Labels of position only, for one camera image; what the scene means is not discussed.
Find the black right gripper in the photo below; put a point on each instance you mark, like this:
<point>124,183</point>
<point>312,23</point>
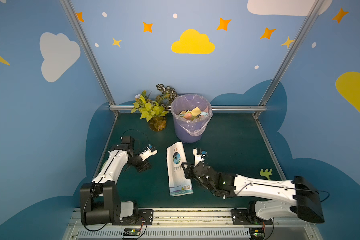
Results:
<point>196,170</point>

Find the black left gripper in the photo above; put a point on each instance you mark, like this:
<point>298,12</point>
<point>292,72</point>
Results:
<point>142,163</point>

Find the paperback book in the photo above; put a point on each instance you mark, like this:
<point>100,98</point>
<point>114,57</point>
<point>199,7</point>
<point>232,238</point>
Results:
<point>178,184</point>

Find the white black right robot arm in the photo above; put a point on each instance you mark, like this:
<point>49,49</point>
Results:
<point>276,199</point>

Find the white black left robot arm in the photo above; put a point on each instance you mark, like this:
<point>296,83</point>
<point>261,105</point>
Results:
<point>99,200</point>

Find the green toy rake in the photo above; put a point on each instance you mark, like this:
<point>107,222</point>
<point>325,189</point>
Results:
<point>266,173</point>

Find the green potted plant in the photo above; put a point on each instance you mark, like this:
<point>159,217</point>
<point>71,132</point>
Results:
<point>154,111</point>

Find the right circuit board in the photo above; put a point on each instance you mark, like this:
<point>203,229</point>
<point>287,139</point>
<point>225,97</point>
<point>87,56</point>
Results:
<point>257,234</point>

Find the circuit board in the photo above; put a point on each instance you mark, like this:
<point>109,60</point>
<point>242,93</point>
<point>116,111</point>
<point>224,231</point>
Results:
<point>257,234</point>
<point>132,232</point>

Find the purple trash bin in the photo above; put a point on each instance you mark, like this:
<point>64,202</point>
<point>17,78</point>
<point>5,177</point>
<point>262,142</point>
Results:
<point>191,114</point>

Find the left circuit board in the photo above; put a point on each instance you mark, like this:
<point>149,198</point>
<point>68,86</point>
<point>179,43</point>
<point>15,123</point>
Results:
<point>132,232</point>

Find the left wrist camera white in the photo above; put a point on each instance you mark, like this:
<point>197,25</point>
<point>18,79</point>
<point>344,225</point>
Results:
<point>147,152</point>

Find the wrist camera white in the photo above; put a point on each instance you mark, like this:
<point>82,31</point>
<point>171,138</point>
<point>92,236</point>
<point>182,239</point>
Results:
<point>147,152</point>
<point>199,156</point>

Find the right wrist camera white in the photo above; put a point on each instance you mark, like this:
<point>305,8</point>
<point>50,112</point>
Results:
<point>199,156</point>

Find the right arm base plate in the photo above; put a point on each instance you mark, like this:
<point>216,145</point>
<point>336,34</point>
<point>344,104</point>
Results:
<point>241,217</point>

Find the rear aluminium frame bar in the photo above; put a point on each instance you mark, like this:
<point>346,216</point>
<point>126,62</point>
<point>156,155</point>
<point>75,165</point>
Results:
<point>213,108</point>

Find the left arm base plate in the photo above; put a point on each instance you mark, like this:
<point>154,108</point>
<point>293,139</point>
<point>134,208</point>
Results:
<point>143,216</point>

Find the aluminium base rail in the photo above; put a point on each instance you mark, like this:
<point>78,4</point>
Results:
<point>194,224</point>

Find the left aluminium frame post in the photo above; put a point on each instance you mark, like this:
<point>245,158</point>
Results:
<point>75,23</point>

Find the aluminium corner frame post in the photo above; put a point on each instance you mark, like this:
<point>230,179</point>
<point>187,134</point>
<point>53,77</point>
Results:
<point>299,39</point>

